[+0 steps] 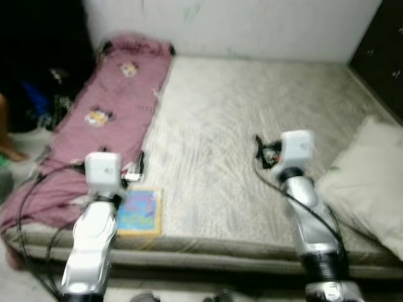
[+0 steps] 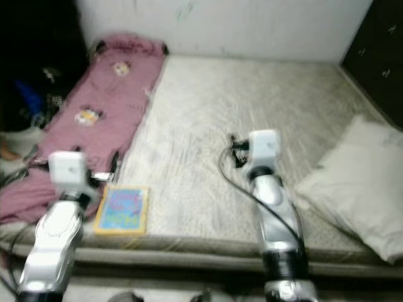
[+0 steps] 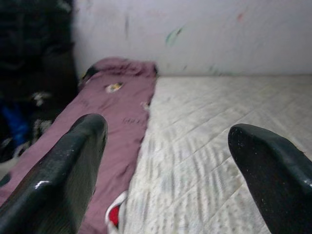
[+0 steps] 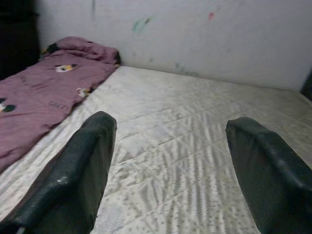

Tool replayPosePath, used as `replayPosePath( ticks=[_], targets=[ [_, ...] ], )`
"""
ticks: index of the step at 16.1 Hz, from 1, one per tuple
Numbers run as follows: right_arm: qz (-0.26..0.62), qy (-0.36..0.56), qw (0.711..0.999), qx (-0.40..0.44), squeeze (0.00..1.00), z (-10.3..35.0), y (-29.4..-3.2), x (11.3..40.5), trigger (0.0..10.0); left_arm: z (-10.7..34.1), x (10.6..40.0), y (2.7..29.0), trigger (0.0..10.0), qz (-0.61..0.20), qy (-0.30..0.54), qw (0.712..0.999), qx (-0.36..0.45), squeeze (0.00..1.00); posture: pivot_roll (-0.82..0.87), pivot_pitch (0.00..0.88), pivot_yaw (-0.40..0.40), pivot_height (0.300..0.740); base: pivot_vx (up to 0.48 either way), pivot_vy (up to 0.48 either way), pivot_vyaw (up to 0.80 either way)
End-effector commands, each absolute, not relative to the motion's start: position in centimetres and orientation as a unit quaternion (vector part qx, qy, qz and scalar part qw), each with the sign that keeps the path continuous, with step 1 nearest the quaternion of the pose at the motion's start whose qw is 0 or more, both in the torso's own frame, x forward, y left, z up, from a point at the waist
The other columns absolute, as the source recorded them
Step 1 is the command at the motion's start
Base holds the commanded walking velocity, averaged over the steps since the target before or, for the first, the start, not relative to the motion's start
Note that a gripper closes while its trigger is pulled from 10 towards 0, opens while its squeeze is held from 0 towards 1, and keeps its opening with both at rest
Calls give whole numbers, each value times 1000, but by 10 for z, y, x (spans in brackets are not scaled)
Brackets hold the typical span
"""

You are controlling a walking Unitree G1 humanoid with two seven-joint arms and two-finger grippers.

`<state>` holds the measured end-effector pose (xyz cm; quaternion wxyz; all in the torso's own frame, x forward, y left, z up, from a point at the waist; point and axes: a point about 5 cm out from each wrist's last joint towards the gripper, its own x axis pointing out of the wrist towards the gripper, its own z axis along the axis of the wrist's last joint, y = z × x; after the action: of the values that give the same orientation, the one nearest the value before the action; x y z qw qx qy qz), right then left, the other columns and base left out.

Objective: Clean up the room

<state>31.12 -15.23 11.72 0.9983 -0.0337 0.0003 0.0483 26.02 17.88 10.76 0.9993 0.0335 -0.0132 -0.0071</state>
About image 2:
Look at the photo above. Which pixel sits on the robot leg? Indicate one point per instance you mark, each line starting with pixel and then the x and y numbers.
pixel 206 296
pixel 124 297

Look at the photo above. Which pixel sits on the dark clothes heap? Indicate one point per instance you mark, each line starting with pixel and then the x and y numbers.
pixel 38 31

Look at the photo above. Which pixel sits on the colourful children's book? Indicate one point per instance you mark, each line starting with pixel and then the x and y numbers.
pixel 123 211

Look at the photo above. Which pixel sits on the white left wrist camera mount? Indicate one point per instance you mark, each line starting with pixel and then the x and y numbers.
pixel 68 171

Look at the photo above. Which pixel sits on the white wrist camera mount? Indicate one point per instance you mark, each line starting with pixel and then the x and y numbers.
pixel 68 171
pixel 264 148

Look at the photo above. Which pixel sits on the robot right leg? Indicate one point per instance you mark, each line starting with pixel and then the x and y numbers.
pixel 206 296

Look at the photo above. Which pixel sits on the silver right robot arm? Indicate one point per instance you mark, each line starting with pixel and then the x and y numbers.
pixel 280 220

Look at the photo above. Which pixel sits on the pink cartoon print blanket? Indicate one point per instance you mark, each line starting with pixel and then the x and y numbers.
pixel 94 88

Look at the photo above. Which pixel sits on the dark tufted headboard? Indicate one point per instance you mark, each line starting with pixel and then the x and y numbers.
pixel 378 44

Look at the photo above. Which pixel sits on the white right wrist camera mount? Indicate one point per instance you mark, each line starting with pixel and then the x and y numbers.
pixel 264 148

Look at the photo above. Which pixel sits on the blue plastic item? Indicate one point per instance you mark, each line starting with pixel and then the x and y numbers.
pixel 30 97

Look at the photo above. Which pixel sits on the white pillow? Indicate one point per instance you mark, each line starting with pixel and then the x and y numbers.
pixel 352 182

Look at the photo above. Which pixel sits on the white quilted mattress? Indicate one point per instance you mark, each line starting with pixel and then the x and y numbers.
pixel 227 100

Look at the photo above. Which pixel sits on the black white printed cloth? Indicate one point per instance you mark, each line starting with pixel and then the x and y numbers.
pixel 51 100

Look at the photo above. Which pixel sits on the robot left leg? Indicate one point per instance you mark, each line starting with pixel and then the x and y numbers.
pixel 124 297

